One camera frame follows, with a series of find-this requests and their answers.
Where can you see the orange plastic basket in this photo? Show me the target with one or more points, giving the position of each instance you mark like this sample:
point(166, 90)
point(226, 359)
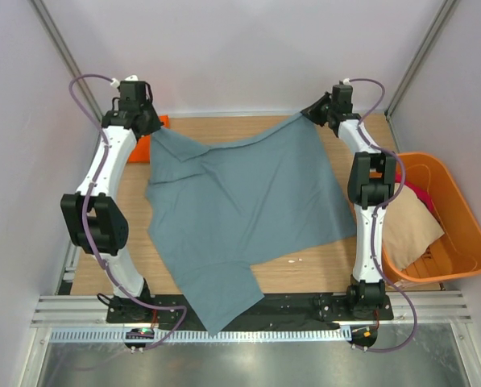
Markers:
point(457, 254)

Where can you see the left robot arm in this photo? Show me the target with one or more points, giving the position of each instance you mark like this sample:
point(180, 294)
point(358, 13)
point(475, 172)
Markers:
point(91, 214)

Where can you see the blue grey t shirt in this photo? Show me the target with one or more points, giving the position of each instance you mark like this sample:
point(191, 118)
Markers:
point(220, 209)

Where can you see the left aluminium corner post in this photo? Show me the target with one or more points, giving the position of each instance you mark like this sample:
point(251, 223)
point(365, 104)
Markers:
point(49, 25)

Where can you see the folded orange t shirt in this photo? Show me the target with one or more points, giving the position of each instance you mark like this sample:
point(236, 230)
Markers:
point(139, 151)

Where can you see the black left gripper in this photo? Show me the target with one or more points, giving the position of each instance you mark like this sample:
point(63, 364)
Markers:
point(155, 124)

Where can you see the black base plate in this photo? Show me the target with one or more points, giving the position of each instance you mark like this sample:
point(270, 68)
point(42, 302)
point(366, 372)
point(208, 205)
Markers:
point(275, 312)

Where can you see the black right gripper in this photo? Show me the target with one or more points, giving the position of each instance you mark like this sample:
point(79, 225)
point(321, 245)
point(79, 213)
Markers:
point(312, 112)

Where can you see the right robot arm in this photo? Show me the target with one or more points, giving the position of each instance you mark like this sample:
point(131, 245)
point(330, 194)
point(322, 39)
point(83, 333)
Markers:
point(370, 186)

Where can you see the red t shirt in basket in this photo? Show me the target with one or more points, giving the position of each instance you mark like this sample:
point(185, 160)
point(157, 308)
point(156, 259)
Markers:
point(423, 196)

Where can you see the aluminium frame rail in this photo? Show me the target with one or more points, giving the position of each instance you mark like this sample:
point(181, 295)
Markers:
point(69, 311)

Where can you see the aluminium corner post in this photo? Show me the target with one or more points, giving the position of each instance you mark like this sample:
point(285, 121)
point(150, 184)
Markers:
point(440, 19)
point(49, 25)

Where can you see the right aluminium corner post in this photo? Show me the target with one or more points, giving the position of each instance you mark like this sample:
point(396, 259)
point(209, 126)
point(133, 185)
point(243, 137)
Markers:
point(440, 19)

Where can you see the white slotted cable duct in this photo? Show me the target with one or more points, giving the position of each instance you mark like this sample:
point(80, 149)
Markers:
point(129, 335)

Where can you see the beige t shirt in basket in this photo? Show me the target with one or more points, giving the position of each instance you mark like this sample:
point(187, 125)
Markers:
point(409, 229)

